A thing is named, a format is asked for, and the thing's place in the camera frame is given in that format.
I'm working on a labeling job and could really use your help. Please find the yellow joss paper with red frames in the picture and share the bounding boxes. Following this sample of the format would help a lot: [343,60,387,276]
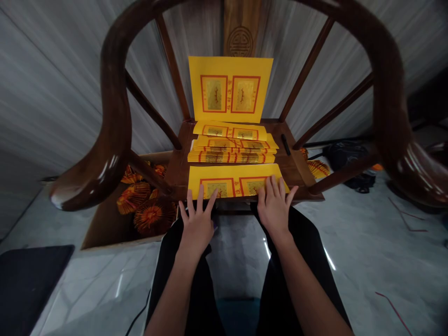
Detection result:
[187,163,292,200]

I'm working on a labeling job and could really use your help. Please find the person's right hand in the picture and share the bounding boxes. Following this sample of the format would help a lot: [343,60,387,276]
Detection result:
[257,175,299,240]

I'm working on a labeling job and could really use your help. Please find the black bag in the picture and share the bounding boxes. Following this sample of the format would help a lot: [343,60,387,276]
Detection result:
[322,140,378,194]

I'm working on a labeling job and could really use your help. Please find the stack of yellow joss papers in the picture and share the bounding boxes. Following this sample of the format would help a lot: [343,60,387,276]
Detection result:
[187,120,279,165]

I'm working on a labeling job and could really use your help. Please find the black floor mat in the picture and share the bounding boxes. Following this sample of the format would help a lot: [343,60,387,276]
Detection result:
[0,245,76,336]

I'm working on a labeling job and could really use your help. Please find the pile of folded orange paper fans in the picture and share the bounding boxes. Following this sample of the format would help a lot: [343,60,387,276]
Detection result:
[116,160,178,236]

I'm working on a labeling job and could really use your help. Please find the person's legs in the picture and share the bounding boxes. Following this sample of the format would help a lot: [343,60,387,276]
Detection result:
[145,202,353,336]

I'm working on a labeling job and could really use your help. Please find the red paper strip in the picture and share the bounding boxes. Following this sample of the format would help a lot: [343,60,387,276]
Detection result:
[387,196,429,233]
[375,291,413,336]

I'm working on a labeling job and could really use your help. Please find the brown cardboard box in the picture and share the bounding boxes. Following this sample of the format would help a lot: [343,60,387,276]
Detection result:
[81,152,180,251]

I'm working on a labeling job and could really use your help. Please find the heap of orange folded papers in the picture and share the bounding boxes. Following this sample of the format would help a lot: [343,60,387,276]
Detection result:
[300,148,330,180]

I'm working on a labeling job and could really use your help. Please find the dark wooden round-back chair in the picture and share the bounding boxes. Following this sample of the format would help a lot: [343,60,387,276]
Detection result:
[49,0,448,213]

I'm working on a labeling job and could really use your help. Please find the person's left hand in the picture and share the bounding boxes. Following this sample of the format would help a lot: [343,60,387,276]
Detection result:
[178,184,220,255]

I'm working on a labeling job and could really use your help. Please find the large yellow joss paper sheet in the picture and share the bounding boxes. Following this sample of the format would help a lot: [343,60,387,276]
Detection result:
[188,56,274,124]

